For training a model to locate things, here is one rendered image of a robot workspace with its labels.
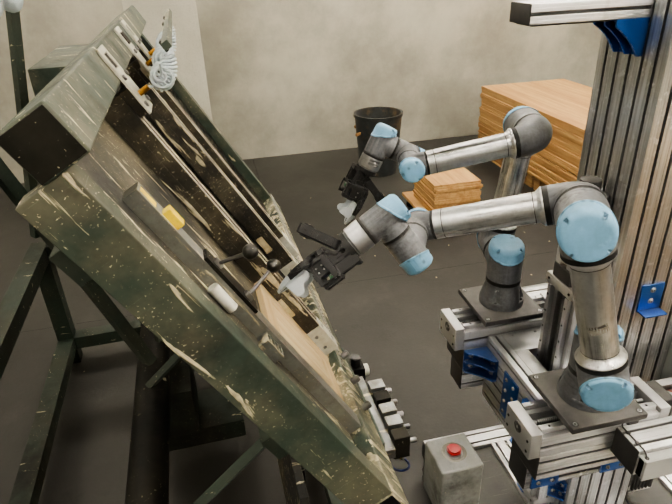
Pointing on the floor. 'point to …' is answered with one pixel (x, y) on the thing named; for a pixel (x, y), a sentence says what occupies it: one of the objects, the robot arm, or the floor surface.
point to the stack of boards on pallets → (522, 93)
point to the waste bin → (365, 123)
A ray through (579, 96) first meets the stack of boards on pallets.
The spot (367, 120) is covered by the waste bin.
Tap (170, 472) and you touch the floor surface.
